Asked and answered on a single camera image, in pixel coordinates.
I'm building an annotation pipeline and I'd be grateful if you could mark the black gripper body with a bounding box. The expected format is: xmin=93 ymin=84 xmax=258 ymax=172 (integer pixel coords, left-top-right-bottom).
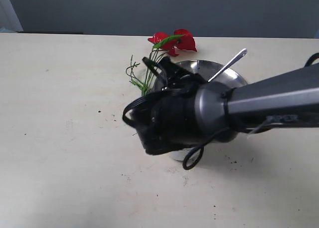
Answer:
xmin=152 ymin=57 xmax=207 ymax=92

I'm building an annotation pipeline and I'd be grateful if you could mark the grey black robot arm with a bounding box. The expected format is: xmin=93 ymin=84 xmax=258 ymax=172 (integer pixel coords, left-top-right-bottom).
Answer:
xmin=134 ymin=64 xmax=319 ymax=155

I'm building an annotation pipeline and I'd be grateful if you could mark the red artificial anthurium flower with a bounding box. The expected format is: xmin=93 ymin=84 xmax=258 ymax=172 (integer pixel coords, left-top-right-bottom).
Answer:
xmin=125 ymin=28 xmax=197 ymax=96

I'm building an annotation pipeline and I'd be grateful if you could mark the metal spork spoon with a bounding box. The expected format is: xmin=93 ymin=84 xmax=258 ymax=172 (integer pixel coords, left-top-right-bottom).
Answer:
xmin=208 ymin=48 xmax=248 ymax=82

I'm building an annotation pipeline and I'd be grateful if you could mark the round stainless steel plate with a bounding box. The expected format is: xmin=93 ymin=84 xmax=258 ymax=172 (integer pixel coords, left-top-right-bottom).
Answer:
xmin=153 ymin=59 xmax=249 ymax=94

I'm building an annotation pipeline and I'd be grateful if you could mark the white scalloped plastic pot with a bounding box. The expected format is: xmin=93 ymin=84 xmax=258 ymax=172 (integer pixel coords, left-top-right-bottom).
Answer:
xmin=168 ymin=148 xmax=192 ymax=162

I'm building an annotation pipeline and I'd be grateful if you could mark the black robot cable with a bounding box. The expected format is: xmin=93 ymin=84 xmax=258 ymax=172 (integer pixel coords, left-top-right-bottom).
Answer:
xmin=122 ymin=87 xmax=240 ymax=171

